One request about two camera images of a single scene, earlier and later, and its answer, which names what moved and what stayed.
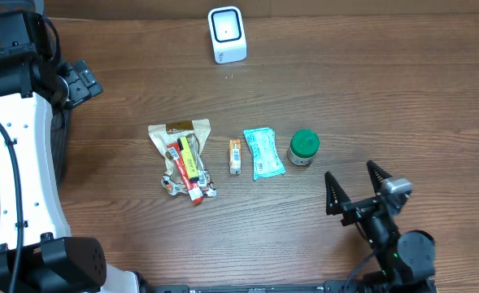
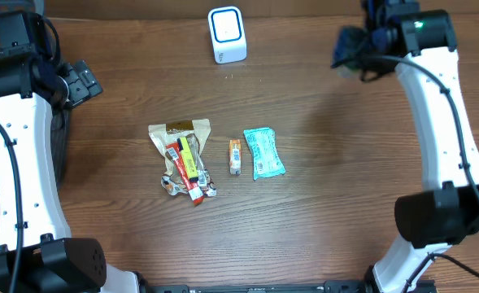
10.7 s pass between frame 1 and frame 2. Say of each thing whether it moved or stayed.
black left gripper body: stayed
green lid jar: moved
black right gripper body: moved
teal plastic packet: stayed
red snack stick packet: stayed
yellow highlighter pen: stayed
